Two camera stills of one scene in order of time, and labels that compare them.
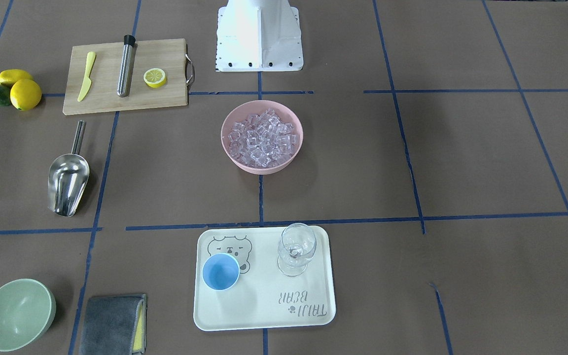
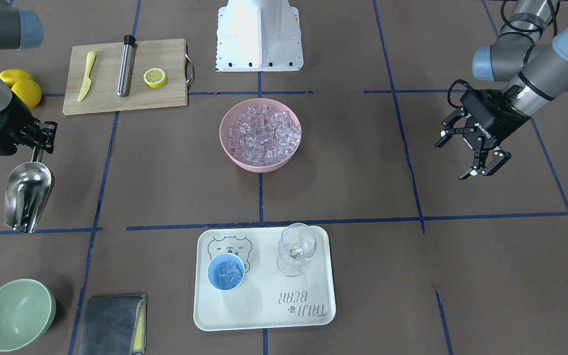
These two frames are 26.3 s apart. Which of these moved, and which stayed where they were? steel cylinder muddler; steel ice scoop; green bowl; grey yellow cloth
Moved: steel ice scoop
Stayed: green bowl; grey yellow cloth; steel cylinder muddler
